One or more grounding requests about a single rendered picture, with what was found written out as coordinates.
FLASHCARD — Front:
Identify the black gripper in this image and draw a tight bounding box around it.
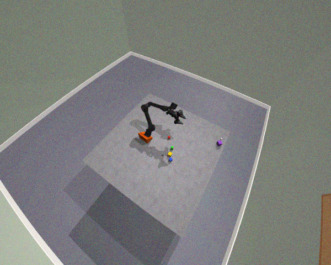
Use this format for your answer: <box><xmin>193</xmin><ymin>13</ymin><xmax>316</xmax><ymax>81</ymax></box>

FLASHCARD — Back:
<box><xmin>171</xmin><ymin>109</ymin><xmax>186</xmax><ymax>124</ymax></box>

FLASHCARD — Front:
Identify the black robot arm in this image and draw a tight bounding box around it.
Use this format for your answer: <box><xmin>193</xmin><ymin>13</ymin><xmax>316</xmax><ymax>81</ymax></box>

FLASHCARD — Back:
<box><xmin>141</xmin><ymin>102</ymin><xmax>178</xmax><ymax>137</ymax></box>

